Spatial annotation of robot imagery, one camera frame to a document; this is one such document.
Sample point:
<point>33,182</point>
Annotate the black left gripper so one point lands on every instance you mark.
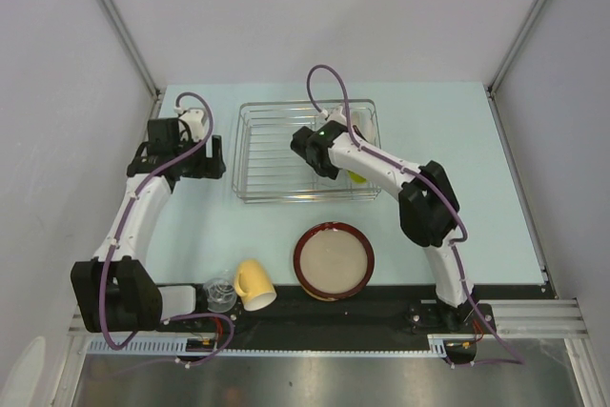
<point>209,167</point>

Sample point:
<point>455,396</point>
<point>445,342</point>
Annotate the chrome wire dish rack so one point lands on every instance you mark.
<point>266,170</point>

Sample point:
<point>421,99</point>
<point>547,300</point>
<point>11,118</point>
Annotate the lime green bowl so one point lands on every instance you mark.
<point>356,178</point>

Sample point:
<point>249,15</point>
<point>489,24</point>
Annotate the white bowl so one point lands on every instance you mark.
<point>363,126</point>

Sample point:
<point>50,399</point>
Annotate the red rimmed beige plate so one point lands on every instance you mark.
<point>333,261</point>

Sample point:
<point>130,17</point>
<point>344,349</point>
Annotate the yellow mug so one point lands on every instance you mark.
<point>253,286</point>

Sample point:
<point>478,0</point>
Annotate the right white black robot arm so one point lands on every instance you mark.
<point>427,205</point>

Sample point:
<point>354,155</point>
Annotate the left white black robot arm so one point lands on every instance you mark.
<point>114,292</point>

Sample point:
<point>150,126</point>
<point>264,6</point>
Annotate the clear glass cup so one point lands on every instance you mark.
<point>220,293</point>

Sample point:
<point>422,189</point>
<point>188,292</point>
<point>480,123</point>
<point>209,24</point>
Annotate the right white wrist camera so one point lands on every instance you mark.
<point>336,113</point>

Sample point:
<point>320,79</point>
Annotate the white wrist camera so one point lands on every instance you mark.
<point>192,124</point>
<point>336,113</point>

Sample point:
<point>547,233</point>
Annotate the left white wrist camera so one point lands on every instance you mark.
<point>192,124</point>

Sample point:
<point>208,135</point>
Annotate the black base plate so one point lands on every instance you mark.
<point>480,293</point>

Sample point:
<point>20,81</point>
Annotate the left aluminium corner post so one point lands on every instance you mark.
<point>127,42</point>

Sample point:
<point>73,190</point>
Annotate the aluminium corner post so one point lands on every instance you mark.
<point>526,27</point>
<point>127,42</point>

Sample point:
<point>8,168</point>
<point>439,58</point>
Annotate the white slotted cable duct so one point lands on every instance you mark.
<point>138,344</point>

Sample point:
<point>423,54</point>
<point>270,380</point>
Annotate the right aluminium corner post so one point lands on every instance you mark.
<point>526,27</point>

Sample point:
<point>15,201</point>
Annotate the aluminium front rail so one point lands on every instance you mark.
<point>538,319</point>

